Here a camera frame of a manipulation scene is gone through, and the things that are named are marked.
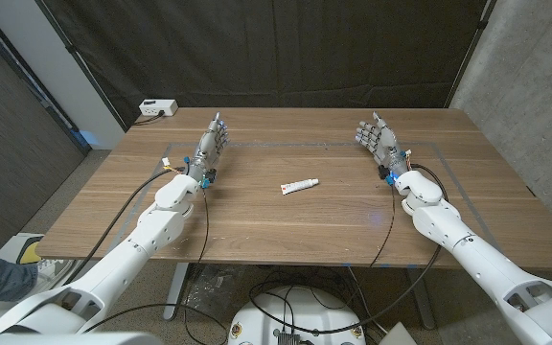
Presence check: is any black power cable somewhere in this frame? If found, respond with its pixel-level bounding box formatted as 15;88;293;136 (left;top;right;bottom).
133;110;166;127

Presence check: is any black backdrop curtain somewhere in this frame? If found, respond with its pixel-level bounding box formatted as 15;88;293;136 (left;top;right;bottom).
35;0;497;130

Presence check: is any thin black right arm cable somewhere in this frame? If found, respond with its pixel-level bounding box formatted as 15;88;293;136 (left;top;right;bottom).
369;184;397;269

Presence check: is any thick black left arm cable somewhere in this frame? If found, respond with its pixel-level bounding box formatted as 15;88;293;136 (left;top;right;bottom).
63;167;186;285

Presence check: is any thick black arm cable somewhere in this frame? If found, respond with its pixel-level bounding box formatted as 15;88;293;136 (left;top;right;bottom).
63;167;186;285
249;163;449;335

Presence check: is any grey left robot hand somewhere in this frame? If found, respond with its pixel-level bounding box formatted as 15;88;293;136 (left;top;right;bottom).
187;112;232;183

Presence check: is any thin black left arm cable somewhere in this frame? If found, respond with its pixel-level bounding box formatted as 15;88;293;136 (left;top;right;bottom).
83;186;232;345

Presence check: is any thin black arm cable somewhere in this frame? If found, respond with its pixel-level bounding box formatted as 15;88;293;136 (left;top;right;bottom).
83;186;232;345
369;184;397;269

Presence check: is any white toothpaste tube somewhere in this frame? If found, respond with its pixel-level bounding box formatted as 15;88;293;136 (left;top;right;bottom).
280;177;320;196

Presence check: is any clear plastic bag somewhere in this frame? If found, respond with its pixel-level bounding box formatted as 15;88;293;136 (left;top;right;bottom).
182;264;251;320

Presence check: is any white yellow floor mat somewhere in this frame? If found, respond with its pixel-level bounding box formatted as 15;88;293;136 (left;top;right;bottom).
0;232;81;293

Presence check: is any grey electronics module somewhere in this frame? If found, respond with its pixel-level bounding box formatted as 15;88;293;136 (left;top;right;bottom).
275;330;302;345

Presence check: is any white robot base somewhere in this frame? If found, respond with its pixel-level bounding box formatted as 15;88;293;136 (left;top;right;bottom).
227;286;367;345

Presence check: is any dark wood panel door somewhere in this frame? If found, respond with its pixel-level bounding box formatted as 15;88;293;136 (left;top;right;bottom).
0;18;88;255

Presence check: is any white panel corner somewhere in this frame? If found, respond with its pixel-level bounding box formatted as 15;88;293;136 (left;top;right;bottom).
379;321;419;345

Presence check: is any grey table leg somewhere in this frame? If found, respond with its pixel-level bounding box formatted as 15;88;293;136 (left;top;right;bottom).
404;267;436;331
163;262;191;321

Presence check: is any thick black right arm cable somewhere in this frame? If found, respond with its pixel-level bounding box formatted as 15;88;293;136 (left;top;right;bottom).
249;163;449;335

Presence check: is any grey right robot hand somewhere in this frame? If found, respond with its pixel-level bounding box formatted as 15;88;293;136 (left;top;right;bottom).
355;111;411;177

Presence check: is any white power strip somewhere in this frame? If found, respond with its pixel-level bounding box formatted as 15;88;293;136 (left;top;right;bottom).
138;99;179;118

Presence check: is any black backdrop stand pole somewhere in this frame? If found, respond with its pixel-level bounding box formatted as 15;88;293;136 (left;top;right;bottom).
443;0;497;109
34;0;128;130

